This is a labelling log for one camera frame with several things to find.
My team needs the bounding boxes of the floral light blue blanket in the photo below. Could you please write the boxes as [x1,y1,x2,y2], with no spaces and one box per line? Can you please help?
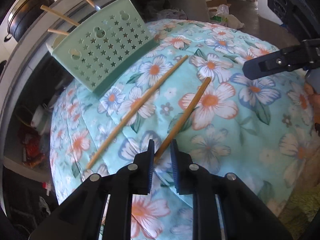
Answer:
[49,19,320,240]

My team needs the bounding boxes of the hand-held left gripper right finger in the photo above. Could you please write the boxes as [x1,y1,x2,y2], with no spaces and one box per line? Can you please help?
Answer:
[170,139,293,240]

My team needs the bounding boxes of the red snack packets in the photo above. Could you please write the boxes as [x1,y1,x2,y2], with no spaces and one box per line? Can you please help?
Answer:
[21,132,48,168]

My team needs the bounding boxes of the black cooking pot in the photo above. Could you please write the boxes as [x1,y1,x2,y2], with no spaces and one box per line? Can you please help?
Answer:
[4,0,55,43]

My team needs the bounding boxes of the purple cloth bag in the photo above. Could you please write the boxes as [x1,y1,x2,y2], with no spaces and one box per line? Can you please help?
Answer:
[147,7,188,20]

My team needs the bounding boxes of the cardboard box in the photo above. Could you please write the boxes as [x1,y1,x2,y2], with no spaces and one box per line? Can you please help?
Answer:
[206,0,232,8]

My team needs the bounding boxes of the green plastic utensil holder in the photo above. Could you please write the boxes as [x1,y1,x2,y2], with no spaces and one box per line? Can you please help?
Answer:
[51,0,160,98]

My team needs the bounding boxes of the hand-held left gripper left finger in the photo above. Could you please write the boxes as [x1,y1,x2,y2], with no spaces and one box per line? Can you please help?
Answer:
[29,139,155,240]

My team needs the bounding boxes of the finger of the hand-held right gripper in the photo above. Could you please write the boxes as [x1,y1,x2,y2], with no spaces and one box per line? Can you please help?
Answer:
[242,39,320,81]

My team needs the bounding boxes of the plastic bag with green contents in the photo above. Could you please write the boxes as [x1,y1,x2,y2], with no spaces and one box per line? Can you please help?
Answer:
[209,4,245,29]

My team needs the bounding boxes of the green shaggy rug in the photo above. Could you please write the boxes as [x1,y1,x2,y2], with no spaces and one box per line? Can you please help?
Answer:
[275,180,320,240]

